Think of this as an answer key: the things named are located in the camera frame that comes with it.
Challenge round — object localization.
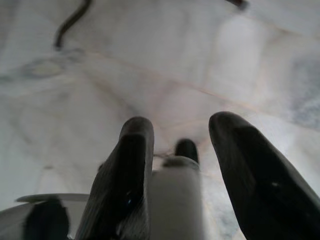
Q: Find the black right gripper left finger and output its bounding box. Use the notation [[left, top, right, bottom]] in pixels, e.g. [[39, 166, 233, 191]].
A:
[[74, 116, 155, 240]]

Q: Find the black cable on floor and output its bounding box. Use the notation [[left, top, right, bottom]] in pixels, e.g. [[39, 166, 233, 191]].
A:
[[53, 0, 94, 50]]

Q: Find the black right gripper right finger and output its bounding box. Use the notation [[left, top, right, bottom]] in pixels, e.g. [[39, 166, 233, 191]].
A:
[[208, 111, 320, 240]]

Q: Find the black robot foot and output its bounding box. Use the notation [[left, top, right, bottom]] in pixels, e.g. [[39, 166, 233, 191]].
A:
[[174, 138, 200, 163]]

